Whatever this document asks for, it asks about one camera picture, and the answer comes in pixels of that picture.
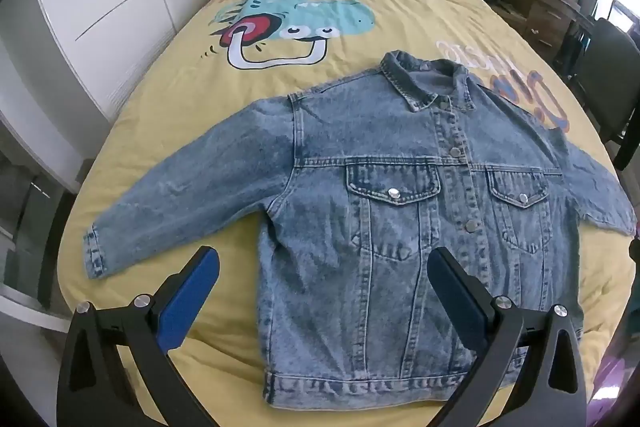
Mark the wooden drawer cabinet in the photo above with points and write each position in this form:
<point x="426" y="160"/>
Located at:
<point x="550" y="14"/>

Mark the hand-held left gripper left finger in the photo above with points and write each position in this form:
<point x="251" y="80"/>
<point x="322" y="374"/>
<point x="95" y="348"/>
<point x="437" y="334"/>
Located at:
<point x="189" y="294"/>

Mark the yellow printed bed blanket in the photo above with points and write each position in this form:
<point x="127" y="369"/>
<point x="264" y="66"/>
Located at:
<point x="190" y="107"/>

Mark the black chair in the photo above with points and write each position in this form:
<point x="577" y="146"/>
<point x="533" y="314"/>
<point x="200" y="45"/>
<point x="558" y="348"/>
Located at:
<point x="602" y="72"/>

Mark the blue denim jacket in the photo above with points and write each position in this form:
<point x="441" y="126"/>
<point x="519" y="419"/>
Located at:
<point x="350" y="217"/>

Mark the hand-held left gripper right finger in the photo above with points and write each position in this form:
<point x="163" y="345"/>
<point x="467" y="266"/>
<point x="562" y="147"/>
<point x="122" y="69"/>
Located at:
<point x="457" y="294"/>

